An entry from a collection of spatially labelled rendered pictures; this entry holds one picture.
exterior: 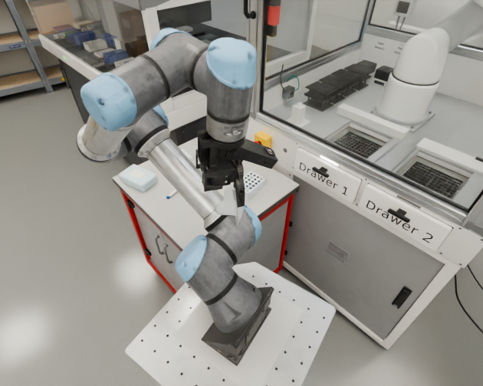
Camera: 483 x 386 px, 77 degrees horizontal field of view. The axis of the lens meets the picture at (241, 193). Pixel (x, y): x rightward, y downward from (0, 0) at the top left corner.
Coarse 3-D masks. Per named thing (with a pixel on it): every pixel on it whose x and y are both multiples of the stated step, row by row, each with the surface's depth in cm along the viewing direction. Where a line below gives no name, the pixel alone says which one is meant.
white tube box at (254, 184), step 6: (246, 174) 133; (252, 174) 133; (246, 180) 130; (252, 180) 130; (258, 180) 131; (264, 180) 131; (246, 186) 129; (252, 186) 129; (258, 186) 129; (246, 192) 125; (252, 192) 127; (246, 198) 127
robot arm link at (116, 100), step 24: (120, 72) 43; (144, 72) 44; (96, 96) 41; (120, 96) 42; (144, 96) 44; (168, 96) 49; (96, 120) 46; (120, 120) 43; (96, 144) 63; (120, 144) 75
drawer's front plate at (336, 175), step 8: (296, 152) 126; (304, 152) 123; (296, 160) 129; (304, 160) 125; (312, 160) 122; (320, 160) 119; (296, 168) 131; (328, 168) 118; (336, 168) 115; (312, 176) 126; (336, 176) 117; (344, 176) 114; (352, 176) 112; (320, 184) 125; (328, 184) 122; (344, 184) 115; (352, 184) 113; (336, 192) 121; (352, 192) 115; (352, 200) 116
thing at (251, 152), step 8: (248, 144) 59; (256, 144) 62; (232, 152) 57; (240, 152) 57; (248, 152) 58; (256, 152) 59; (264, 152) 61; (272, 152) 62; (248, 160) 59; (256, 160) 60; (264, 160) 61; (272, 160) 61
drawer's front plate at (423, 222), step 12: (372, 192) 108; (384, 192) 106; (360, 204) 114; (372, 204) 111; (384, 204) 107; (396, 204) 103; (408, 204) 101; (384, 216) 109; (408, 216) 102; (420, 216) 98; (396, 228) 108; (408, 228) 104; (420, 228) 101; (432, 228) 97; (444, 228) 94; (420, 240) 103; (432, 240) 100
